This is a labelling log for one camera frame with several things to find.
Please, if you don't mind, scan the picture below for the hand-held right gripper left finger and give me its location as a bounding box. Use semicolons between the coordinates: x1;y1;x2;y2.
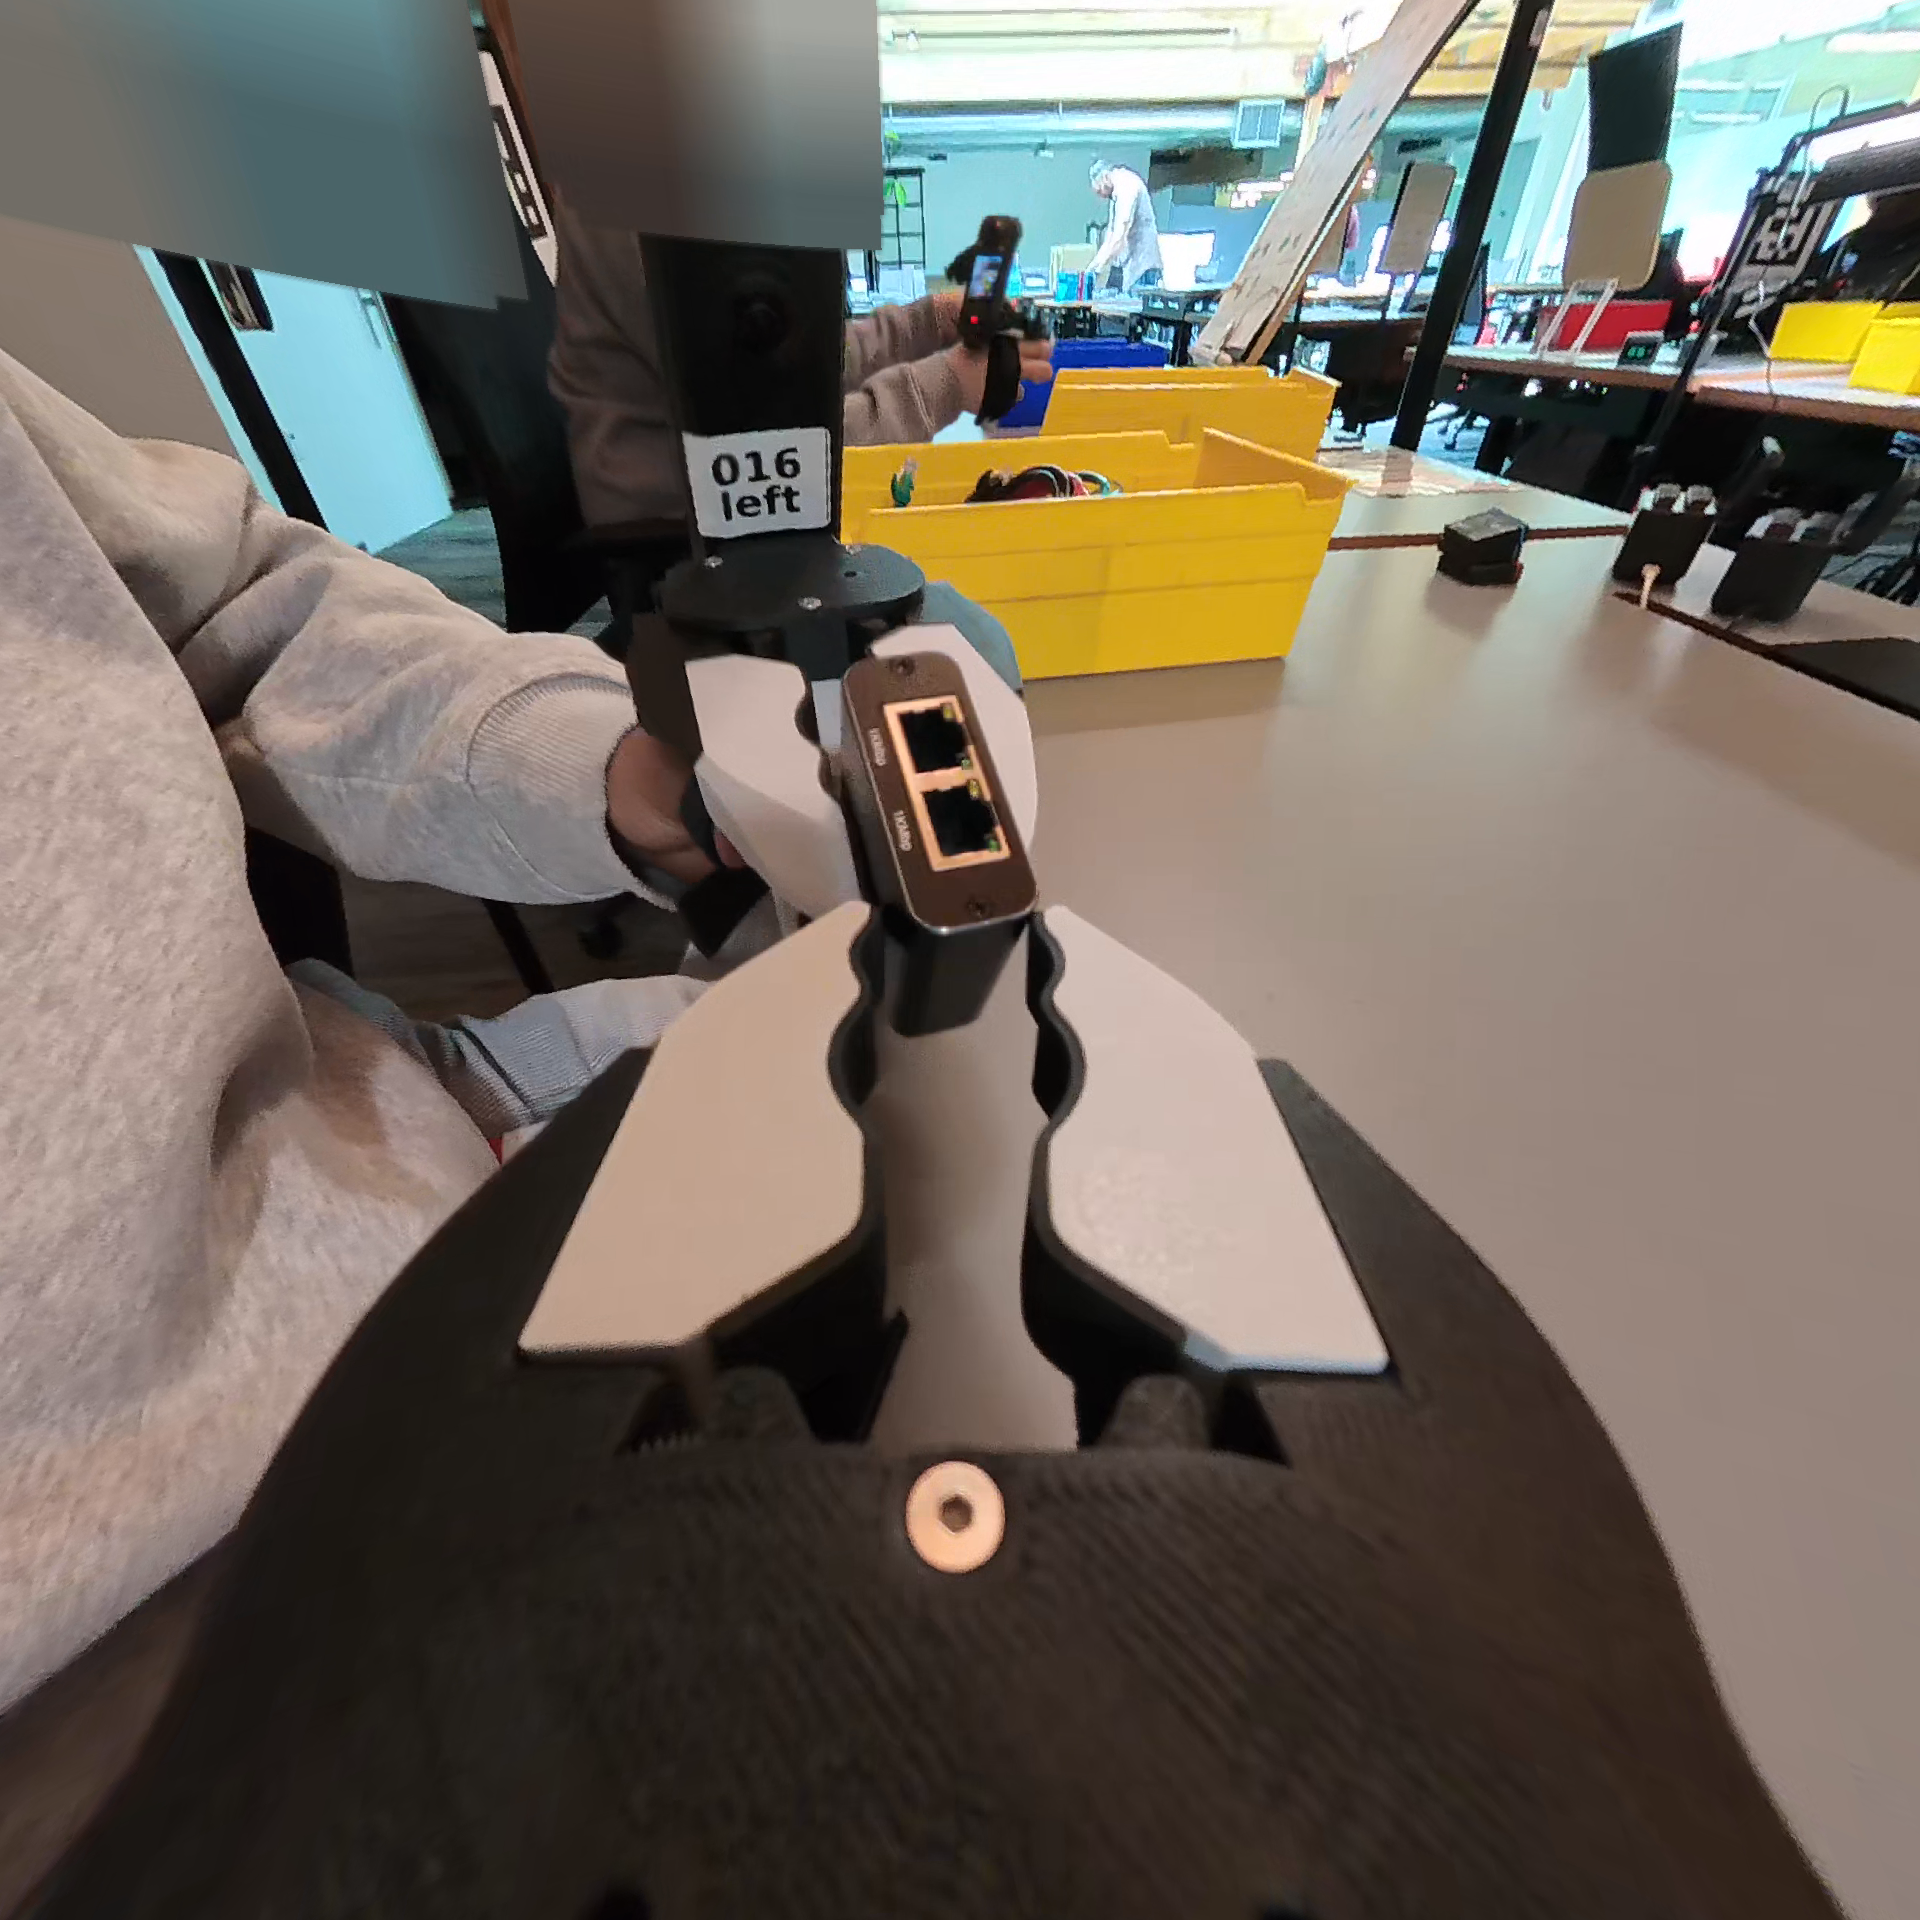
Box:
515;903;904;1439

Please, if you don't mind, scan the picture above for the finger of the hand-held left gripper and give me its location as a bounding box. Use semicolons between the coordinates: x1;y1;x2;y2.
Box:
688;660;874;928
871;620;1042;903

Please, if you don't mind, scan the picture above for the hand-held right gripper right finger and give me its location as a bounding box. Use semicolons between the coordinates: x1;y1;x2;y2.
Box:
1024;903;1391;1434

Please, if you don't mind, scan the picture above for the black network adapter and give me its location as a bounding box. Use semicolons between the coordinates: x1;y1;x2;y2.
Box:
835;652;1040;1040

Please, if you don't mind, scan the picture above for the yellow plastic bin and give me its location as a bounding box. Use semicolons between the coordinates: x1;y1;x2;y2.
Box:
1042;364;1339;453
838;427;1352;684

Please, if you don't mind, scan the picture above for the person's left forearm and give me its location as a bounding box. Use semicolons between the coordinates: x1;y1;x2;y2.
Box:
194;451;683;914

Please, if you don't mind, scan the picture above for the grey desk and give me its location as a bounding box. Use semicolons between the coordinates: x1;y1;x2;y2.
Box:
878;479;1920;1920

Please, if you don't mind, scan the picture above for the beige and black desk screen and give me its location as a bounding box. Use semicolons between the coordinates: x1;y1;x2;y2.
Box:
1568;22;1685;291

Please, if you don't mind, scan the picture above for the black desk mat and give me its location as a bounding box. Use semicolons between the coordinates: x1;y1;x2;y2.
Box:
1776;631;1920;725

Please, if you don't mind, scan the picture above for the person's left hand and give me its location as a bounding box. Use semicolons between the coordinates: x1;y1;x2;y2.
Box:
602;725;747;888

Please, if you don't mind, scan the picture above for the black office chair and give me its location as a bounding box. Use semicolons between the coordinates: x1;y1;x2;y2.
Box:
382;286;662;992

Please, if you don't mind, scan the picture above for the fiducial marker poster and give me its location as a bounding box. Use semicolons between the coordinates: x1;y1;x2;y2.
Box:
478;45;559;283

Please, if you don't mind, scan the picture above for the blue plastic bin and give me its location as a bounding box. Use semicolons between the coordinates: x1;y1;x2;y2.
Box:
997;335;1173;430

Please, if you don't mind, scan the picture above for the person's grey hoodie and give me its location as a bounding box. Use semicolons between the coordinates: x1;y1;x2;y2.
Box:
0;346;662;1711

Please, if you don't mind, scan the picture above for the leaning wooden board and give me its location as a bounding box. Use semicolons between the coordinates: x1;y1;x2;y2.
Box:
1199;0;1479;368

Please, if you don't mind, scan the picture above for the black charger dock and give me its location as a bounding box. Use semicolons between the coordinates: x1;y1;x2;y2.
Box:
1611;479;1721;589
1710;435;1848;624

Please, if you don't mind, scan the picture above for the black steel pole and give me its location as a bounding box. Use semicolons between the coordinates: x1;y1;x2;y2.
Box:
1387;0;1555;453

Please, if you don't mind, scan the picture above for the tangle of coloured cables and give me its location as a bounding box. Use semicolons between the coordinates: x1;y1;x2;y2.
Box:
959;461;1133;506

